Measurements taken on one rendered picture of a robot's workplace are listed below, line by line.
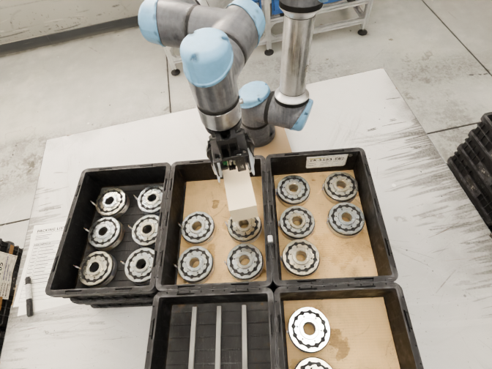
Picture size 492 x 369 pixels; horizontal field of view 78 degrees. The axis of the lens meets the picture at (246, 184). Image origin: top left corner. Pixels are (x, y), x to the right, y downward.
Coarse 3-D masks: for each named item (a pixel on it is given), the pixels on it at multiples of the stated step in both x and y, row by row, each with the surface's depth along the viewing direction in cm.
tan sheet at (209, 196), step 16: (256, 176) 103; (192, 192) 102; (208, 192) 101; (224, 192) 101; (256, 192) 100; (192, 208) 99; (208, 208) 98; (224, 208) 98; (224, 224) 95; (224, 240) 92; (256, 240) 91; (224, 256) 90; (224, 272) 87
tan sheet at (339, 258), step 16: (304, 176) 101; (320, 176) 100; (320, 192) 97; (320, 208) 94; (320, 224) 91; (288, 240) 90; (320, 240) 89; (336, 240) 88; (352, 240) 88; (368, 240) 87; (320, 256) 87; (336, 256) 86; (352, 256) 86; (368, 256) 85; (320, 272) 84; (336, 272) 84; (352, 272) 83; (368, 272) 83
